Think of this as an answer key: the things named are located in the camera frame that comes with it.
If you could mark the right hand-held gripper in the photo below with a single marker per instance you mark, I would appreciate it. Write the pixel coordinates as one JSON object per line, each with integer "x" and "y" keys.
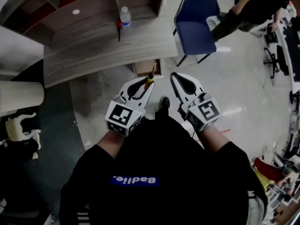
{"x": 205, "y": 112}

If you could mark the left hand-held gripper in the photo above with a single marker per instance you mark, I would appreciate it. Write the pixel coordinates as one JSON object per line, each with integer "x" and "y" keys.
{"x": 122, "y": 116}

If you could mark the wooden drawer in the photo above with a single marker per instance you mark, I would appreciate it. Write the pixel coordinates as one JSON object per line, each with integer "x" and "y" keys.
{"x": 146, "y": 68}

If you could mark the person's left forearm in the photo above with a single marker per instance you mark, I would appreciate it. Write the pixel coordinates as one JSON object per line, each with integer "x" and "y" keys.
{"x": 112, "y": 141}

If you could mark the person's right forearm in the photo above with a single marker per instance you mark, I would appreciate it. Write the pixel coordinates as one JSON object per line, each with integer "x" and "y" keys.
{"x": 212, "y": 140}

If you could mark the person's black shoe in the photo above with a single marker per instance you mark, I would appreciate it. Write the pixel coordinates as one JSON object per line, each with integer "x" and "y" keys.
{"x": 164, "y": 103}

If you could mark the grey wooden desk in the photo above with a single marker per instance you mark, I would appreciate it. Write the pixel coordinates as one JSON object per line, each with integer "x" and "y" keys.
{"x": 98, "y": 48}

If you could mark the blue padded chair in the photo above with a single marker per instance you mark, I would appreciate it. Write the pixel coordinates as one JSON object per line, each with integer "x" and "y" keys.
{"x": 194, "y": 24}

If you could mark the person's black sweatshirt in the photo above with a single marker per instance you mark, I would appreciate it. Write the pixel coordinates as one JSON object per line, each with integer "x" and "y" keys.
{"x": 164, "y": 163}

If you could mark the clear plastic water bottle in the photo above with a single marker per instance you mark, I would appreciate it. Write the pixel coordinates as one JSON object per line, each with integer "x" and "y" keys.
{"x": 125, "y": 17}

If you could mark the black office swivel chair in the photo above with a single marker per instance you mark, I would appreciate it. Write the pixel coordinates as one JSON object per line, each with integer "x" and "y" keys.
{"x": 277, "y": 60}

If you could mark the white round desk cap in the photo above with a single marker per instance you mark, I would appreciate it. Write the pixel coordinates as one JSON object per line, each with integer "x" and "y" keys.
{"x": 76, "y": 11}

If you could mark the wooden desk shelf unit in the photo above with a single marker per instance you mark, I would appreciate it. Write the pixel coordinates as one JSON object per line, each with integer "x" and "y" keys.
{"x": 89, "y": 1}

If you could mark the white long table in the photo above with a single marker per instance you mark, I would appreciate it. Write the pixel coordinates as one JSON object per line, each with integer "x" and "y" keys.
{"x": 294, "y": 62}

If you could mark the red cloth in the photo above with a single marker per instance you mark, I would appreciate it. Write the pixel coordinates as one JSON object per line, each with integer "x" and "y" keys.
{"x": 267, "y": 169}

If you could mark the white cylinder roll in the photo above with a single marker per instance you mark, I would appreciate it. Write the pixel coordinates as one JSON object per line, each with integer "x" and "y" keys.
{"x": 21, "y": 96}

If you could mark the crumpled white bag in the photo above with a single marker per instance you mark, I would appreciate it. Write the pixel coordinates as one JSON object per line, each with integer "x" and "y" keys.
{"x": 20, "y": 128}

